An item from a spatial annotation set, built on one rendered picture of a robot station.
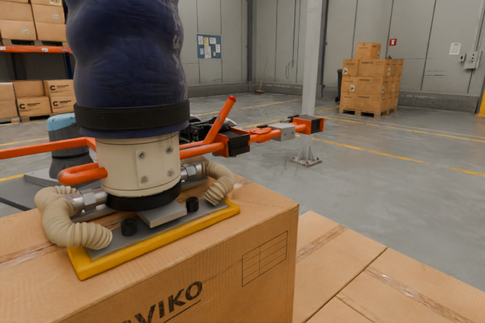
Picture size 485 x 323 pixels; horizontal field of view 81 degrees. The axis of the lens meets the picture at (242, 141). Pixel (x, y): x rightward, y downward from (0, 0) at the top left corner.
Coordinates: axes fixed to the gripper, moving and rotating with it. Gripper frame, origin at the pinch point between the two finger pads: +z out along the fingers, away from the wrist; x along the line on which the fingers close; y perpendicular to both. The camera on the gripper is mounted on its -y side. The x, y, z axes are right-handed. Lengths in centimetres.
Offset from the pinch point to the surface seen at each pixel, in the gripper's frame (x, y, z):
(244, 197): -13.2, 4.4, 8.6
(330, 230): -53, -56, -1
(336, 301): -53, -22, 23
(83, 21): 27.4, 36.5, 5.8
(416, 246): -107, -161, 7
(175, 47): 23.9, 21.6, 8.0
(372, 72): -2, -622, -261
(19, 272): -13, 52, 5
